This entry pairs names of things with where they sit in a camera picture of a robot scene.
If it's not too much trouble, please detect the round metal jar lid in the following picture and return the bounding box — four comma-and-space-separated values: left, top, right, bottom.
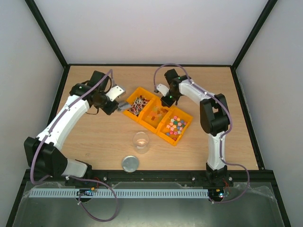
122, 156, 139, 173

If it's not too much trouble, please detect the yellow bin with star candies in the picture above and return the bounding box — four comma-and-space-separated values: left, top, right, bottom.
156, 106, 193, 146

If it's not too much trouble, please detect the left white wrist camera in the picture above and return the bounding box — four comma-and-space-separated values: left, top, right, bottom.
106, 85, 125, 102

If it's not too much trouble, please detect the yellow bin with popsicle candies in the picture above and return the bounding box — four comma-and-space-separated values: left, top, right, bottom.
138, 96, 169, 133

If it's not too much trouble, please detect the clear glass jar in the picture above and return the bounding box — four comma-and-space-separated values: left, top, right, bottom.
132, 131, 150, 154

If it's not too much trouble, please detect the grey slotted cable duct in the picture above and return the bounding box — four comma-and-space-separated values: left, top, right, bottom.
29, 188, 209, 199

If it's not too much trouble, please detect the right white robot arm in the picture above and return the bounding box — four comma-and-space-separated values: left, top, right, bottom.
156, 69, 232, 185

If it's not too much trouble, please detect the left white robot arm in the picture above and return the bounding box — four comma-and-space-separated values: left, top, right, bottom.
24, 70, 124, 185

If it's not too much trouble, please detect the yellow bin with lollipops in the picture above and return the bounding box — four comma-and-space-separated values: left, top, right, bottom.
123, 87, 156, 122

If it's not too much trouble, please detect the metal candy scoop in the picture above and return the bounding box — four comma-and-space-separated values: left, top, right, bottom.
117, 101, 132, 112

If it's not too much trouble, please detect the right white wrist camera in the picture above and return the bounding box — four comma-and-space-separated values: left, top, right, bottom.
154, 84, 169, 96

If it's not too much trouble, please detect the black aluminium frame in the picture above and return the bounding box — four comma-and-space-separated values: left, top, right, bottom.
5, 0, 292, 227

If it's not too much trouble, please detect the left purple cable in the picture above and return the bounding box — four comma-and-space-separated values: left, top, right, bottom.
30, 69, 119, 222

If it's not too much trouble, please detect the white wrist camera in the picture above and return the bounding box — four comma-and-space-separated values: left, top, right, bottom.
154, 84, 169, 96
106, 85, 125, 102

